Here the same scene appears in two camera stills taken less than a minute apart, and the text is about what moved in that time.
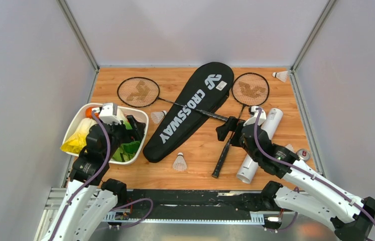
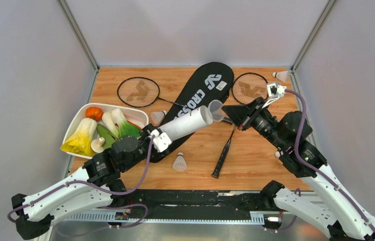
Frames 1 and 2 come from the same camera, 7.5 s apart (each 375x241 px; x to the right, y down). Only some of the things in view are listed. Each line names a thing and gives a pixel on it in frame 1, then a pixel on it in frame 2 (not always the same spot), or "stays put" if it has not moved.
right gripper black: (233, 124) -> (237, 112)
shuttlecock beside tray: (157, 116) stays put
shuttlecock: (179, 163) stays put
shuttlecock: (282, 76) stays put
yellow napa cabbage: (76, 144) stays put
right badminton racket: (248, 89) stays put
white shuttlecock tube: (249, 170) -> (188, 123)
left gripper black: (136, 133) -> (146, 130)
